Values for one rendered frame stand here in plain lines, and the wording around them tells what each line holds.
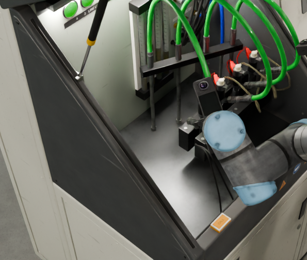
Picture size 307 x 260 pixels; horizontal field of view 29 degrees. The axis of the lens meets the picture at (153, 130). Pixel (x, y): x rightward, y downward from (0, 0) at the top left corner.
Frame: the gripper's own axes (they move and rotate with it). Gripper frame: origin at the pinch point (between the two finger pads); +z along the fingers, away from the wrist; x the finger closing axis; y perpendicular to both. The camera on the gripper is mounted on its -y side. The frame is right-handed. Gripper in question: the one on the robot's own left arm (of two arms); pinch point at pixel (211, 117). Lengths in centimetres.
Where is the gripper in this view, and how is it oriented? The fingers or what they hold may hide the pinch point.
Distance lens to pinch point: 148.9
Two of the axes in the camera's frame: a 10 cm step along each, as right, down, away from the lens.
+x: 9.4, -3.2, -0.5
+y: 3.2, 9.5, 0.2
